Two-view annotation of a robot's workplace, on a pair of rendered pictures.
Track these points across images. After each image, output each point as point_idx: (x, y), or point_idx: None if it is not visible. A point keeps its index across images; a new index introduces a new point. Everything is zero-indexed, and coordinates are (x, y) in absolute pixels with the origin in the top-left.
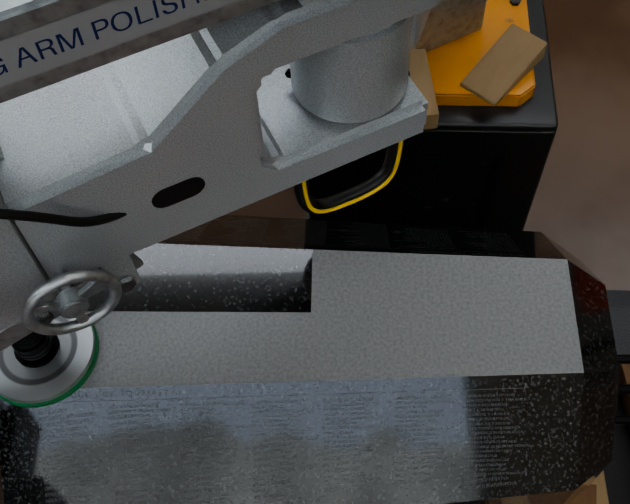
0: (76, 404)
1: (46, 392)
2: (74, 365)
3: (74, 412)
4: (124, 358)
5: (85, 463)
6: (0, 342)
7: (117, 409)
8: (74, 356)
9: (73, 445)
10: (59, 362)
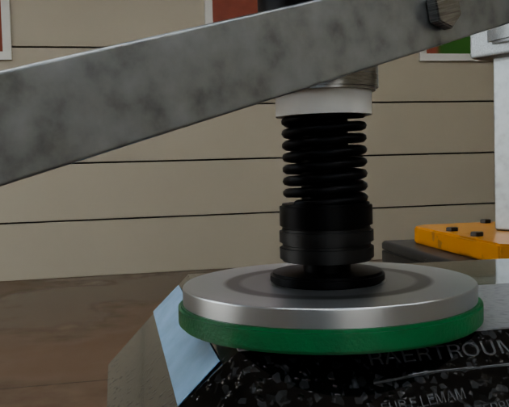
0: (485, 374)
1: (418, 298)
2: (445, 281)
3: (486, 398)
4: None
5: None
6: (355, 31)
7: None
8: (431, 278)
9: None
10: (403, 283)
